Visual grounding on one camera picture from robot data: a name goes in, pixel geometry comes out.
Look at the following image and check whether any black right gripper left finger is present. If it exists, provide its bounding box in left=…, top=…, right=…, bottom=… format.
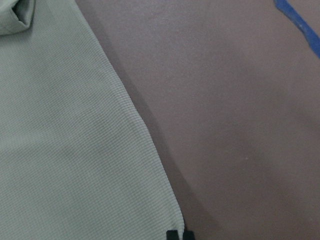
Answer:
left=166, top=230, right=180, bottom=240

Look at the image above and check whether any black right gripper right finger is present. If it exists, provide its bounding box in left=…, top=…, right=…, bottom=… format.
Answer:
left=182, top=230, right=195, bottom=240

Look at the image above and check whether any olive green long-sleeve shirt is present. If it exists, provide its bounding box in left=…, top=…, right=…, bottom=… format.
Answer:
left=0, top=0, right=185, bottom=240

